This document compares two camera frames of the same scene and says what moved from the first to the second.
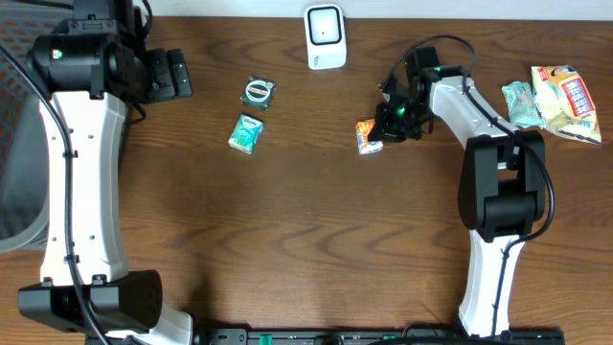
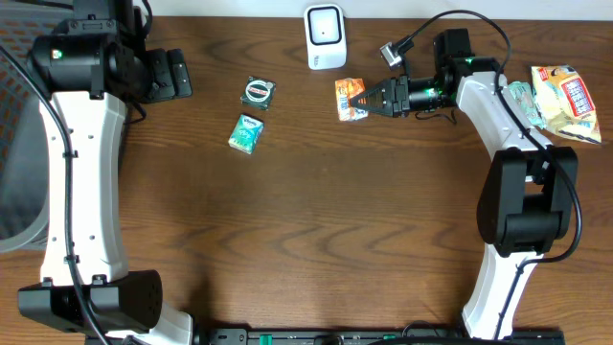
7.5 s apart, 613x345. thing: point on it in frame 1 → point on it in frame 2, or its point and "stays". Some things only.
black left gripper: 168,74 stays
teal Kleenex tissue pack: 246,133 stays
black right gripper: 383,129 → 387,90
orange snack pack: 365,146 → 345,89
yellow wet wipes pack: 565,103 stays
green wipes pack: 522,104 stays
